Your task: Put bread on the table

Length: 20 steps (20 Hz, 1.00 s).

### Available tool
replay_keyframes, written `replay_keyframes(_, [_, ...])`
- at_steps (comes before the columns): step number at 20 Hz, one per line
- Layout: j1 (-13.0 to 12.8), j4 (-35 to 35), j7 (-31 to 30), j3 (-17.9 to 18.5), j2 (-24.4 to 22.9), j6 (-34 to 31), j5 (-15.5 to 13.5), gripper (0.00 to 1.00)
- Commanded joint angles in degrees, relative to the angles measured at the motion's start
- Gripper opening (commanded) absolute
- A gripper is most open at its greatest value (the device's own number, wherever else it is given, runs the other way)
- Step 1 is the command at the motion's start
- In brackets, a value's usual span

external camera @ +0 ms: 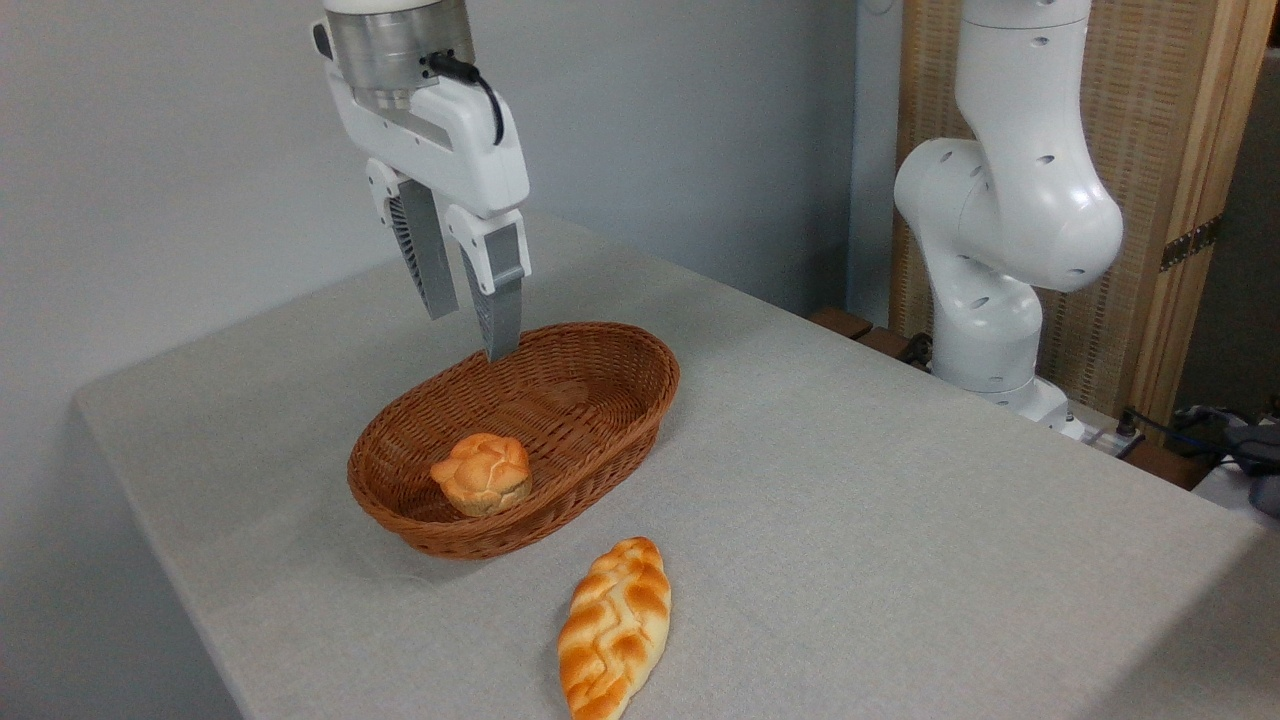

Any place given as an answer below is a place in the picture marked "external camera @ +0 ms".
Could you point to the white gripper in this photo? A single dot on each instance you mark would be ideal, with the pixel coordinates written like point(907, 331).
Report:
point(450, 150)

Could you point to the long braided bread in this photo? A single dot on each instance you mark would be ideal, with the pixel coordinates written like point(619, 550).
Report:
point(615, 630)

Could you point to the round bread roll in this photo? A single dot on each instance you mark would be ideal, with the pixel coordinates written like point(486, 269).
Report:
point(485, 475)

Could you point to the brown wicker basket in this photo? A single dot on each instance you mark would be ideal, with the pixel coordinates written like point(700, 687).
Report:
point(580, 390)

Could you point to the grey tablecloth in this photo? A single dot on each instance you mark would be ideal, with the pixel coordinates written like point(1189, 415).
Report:
point(850, 550)

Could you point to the white power strip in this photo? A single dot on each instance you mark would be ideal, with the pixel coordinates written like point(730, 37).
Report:
point(1105, 440)

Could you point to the wooden rattan folding screen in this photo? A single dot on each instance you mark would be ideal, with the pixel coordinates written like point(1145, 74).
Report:
point(1140, 120)

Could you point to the dark metal hinge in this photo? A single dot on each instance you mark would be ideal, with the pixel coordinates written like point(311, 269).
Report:
point(1190, 243)

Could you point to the dark grey bag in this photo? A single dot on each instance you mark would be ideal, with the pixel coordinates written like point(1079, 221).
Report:
point(1262, 470)

